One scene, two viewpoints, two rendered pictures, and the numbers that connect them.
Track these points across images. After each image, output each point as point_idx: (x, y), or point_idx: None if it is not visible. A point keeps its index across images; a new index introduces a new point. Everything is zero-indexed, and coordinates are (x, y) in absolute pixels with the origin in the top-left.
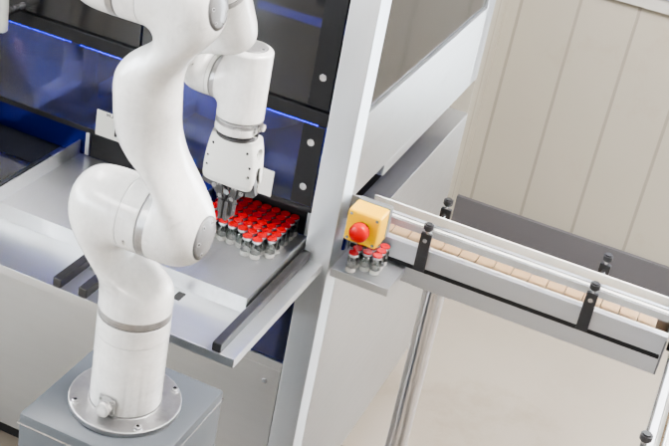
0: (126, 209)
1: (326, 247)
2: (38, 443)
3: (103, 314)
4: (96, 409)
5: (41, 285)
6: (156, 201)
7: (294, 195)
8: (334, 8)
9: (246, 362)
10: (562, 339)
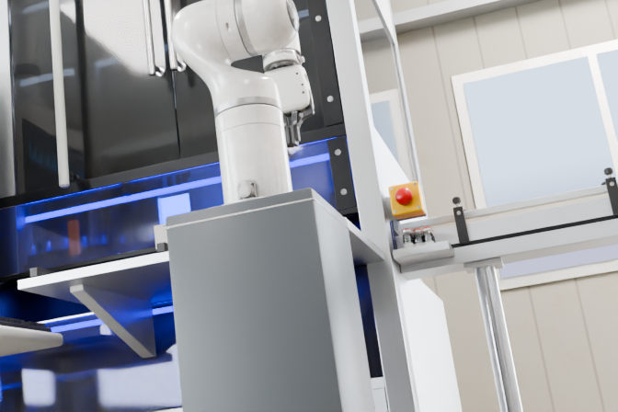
0: None
1: (381, 234)
2: (189, 238)
3: (223, 104)
4: (238, 191)
5: (146, 259)
6: None
7: (338, 204)
8: (321, 47)
9: None
10: (610, 234)
